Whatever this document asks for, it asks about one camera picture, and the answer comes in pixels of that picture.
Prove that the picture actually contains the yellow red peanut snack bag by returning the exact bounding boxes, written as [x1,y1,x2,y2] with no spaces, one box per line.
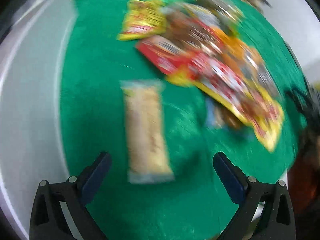
[165,54,284,152]

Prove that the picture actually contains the pale yellow snack bar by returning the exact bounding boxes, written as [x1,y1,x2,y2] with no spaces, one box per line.
[120,80,175,184]

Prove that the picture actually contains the red dried meat packet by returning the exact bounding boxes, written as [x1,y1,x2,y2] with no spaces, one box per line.
[136,25,224,76]

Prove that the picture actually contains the orange chicken leg packet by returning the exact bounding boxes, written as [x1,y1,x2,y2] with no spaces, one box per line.
[213,27,264,81]

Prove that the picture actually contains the white cardboard box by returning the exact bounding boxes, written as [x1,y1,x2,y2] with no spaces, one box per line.
[1,0,77,239]

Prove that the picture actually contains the green floral bedspread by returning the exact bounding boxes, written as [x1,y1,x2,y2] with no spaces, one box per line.
[60,0,305,239]

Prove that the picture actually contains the blue-edged sausage packet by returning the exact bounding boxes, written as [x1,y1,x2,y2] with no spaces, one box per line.
[205,97,251,137]

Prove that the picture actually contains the gold brown snack bag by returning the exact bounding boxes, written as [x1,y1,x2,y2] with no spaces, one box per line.
[195,0,243,28]

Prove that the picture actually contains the yellow red small snack packet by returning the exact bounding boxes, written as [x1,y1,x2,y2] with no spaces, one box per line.
[117,0,167,41]

